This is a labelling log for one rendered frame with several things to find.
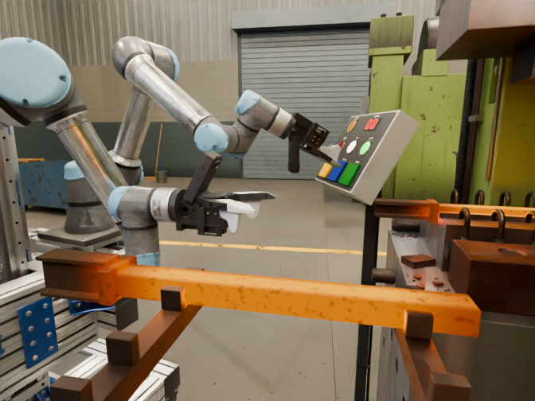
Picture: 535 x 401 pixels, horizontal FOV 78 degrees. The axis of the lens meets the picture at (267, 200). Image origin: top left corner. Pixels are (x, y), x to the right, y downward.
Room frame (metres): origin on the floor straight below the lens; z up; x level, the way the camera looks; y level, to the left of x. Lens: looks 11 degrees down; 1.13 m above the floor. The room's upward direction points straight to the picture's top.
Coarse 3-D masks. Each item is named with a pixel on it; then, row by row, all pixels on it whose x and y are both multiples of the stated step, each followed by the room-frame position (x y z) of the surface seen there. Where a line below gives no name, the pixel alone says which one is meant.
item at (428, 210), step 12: (384, 204) 0.58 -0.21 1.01; (396, 204) 0.57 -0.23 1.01; (408, 204) 0.57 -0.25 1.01; (420, 204) 0.56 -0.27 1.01; (432, 204) 0.55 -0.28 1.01; (444, 204) 0.57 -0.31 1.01; (456, 204) 0.57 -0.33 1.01; (468, 204) 0.57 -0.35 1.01; (384, 216) 0.58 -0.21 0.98; (396, 216) 0.57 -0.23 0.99; (408, 216) 0.57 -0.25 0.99; (420, 216) 0.56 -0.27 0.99; (432, 216) 0.55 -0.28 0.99
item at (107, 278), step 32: (64, 256) 0.33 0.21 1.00; (96, 256) 0.33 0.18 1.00; (128, 256) 0.34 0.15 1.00; (64, 288) 0.33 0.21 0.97; (96, 288) 0.32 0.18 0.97; (128, 288) 0.30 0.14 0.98; (160, 288) 0.29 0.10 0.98; (192, 288) 0.29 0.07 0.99; (224, 288) 0.28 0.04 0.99; (256, 288) 0.28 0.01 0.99; (288, 288) 0.28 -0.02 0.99; (320, 288) 0.28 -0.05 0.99; (352, 288) 0.28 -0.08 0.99; (384, 288) 0.28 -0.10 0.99; (352, 320) 0.26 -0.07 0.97; (384, 320) 0.25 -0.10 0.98; (448, 320) 0.24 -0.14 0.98
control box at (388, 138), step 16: (384, 112) 1.07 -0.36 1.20; (400, 112) 0.99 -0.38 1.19; (352, 128) 1.23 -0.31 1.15; (368, 128) 1.10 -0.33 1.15; (384, 128) 1.01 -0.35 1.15; (400, 128) 0.99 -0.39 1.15; (416, 128) 1.00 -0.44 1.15; (336, 144) 1.29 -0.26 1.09; (384, 144) 0.98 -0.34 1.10; (400, 144) 0.99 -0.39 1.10; (352, 160) 1.08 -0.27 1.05; (368, 160) 0.98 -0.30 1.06; (384, 160) 0.98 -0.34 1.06; (368, 176) 0.97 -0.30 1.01; (384, 176) 0.98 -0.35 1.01; (352, 192) 0.96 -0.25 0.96; (368, 192) 0.97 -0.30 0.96
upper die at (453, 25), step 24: (456, 0) 0.57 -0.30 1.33; (480, 0) 0.49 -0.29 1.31; (504, 0) 0.49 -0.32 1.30; (528, 0) 0.48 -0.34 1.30; (456, 24) 0.55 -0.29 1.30; (480, 24) 0.49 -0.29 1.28; (504, 24) 0.48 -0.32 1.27; (528, 24) 0.48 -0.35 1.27; (456, 48) 0.59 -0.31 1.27; (480, 48) 0.59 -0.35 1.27; (504, 48) 0.59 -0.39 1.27
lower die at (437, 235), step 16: (432, 224) 0.58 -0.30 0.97; (448, 224) 0.50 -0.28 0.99; (480, 224) 0.49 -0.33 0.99; (496, 224) 0.49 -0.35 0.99; (512, 224) 0.49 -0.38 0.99; (528, 224) 0.49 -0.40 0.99; (432, 240) 0.57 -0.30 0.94; (448, 240) 0.49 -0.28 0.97; (480, 240) 0.48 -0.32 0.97; (512, 240) 0.47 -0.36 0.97; (528, 240) 0.47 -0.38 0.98; (432, 256) 0.56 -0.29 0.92
